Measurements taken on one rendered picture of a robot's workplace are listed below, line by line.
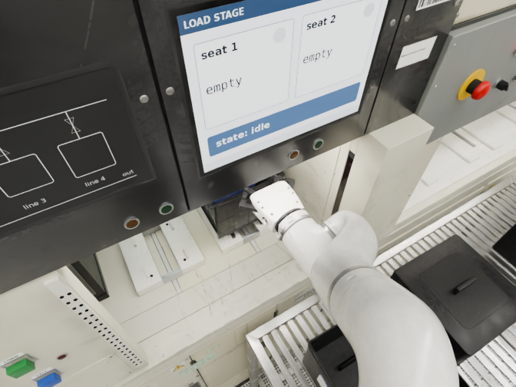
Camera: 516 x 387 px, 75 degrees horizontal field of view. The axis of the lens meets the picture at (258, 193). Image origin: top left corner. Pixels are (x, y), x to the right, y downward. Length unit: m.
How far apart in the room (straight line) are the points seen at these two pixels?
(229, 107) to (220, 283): 0.71
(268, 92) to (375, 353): 0.32
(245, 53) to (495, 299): 1.04
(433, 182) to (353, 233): 0.84
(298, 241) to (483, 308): 0.67
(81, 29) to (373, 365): 0.39
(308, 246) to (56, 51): 0.52
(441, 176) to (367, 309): 1.12
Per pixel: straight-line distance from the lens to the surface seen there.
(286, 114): 0.49
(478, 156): 1.61
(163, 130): 0.41
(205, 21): 0.37
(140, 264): 1.09
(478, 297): 1.22
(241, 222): 1.03
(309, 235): 0.69
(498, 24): 0.79
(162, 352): 1.01
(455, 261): 1.25
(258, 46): 0.41
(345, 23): 0.48
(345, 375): 1.10
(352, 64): 0.53
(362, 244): 0.60
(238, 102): 0.43
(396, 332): 0.35
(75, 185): 0.43
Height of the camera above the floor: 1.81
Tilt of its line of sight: 50 degrees down
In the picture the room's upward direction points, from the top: straight up
